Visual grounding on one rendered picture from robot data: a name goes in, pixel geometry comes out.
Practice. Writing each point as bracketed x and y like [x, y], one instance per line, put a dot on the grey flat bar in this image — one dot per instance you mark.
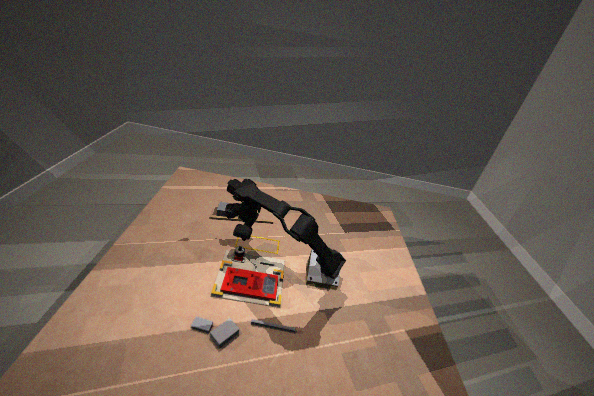
[272, 326]

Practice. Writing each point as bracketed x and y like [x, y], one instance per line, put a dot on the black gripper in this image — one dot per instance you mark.
[249, 216]

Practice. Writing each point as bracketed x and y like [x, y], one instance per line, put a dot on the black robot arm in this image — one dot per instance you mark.
[305, 229]

